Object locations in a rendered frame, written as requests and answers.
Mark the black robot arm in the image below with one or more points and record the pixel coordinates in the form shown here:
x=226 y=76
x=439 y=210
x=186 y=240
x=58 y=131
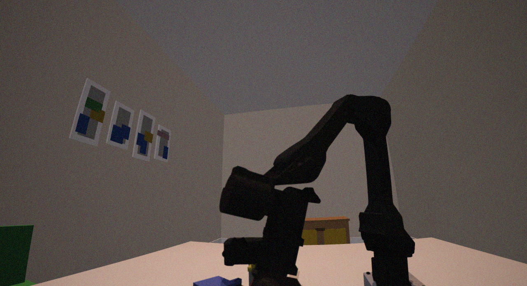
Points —
x=251 y=195

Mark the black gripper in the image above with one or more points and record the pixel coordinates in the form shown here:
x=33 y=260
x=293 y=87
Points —
x=281 y=257

